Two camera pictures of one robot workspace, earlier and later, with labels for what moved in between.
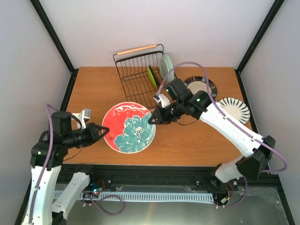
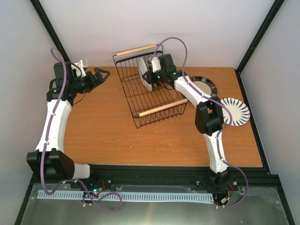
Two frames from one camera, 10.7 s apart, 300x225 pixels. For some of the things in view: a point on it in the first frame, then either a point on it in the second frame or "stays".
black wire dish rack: (140, 70) stays
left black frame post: (39, 10) stays
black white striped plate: (236, 109) stays
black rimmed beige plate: (196, 84) stays
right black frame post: (269, 18) stays
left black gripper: (95, 133) to (94, 83)
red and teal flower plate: (130, 130) to (143, 69)
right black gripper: (160, 119) to (149, 77)
